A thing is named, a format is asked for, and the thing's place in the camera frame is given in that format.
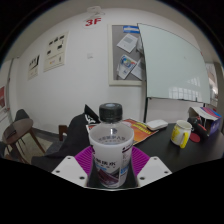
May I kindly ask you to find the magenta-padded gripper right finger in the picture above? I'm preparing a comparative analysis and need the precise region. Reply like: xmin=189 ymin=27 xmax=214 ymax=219
xmin=131 ymin=145 xmax=173 ymax=188

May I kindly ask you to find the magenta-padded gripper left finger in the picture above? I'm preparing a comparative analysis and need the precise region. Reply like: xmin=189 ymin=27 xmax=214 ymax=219
xmin=51 ymin=145 xmax=96 ymax=188

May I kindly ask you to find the clear black-capped water bottle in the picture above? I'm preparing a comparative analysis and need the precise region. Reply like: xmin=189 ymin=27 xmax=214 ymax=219
xmin=88 ymin=102 xmax=135 ymax=190

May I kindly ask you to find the black bag with white print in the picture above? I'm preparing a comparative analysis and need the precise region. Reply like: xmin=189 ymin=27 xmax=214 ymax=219
xmin=64 ymin=104 xmax=101 ymax=158

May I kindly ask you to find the brown wooden chair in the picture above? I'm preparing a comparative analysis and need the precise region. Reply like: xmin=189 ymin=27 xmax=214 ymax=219
xmin=58 ymin=124 xmax=70 ymax=142

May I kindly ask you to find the orange printed mouse pad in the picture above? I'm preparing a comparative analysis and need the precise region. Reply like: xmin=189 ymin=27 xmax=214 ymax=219
xmin=85 ymin=117 xmax=160 ymax=146

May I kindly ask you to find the flat round red coaster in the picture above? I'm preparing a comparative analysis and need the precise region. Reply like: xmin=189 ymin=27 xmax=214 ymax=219
xmin=189 ymin=132 xmax=202 ymax=144

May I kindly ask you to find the black and red tool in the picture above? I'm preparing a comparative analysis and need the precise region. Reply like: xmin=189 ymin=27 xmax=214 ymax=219
xmin=186 ymin=116 xmax=208 ymax=136

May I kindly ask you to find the round wooden side table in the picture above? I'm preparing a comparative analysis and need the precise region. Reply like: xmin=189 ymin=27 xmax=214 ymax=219
xmin=2 ymin=118 xmax=46 ymax=164

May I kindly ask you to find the white blue pink paper bag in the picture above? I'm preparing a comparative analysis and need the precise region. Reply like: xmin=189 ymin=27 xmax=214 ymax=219
xmin=187 ymin=105 xmax=223 ymax=137

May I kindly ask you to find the grey notice board with papers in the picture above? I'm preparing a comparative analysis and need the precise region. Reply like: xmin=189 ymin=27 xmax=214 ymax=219
xmin=107 ymin=23 xmax=148 ymax=87

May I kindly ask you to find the large whiteboard on stand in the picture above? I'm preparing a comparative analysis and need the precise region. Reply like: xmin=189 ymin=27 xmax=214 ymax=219
xmin=137 ymin=22 xmax=212 ymax=124

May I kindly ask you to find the white mug with yellow handle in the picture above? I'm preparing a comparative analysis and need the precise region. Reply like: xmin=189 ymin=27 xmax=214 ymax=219
xmin=170 ymin=119 xmax=194 ymax=150

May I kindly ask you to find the red wall poster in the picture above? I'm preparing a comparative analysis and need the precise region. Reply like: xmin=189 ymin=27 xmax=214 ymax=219
xmin=0 ymin=85 xmax=7 ymax=111

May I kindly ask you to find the small white wall poster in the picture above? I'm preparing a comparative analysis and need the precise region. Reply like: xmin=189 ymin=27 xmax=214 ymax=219
xmin=26 ymin=54 xmax=41 ymax=81

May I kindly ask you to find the large white wall poster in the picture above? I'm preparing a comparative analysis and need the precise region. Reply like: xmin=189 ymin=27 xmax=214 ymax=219
xmin=42 ymin=31 xmax=70 ymax=73

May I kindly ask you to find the red-lettered wall sign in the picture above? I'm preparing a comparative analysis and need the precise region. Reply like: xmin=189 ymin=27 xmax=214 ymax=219
xmin=83 ymin=17 xmax=103 ymax=29

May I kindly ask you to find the white wall-mounted fixture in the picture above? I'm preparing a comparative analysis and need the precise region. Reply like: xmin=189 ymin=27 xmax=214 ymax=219
xmin=85 ymin=5 xmax=106 ymax=20

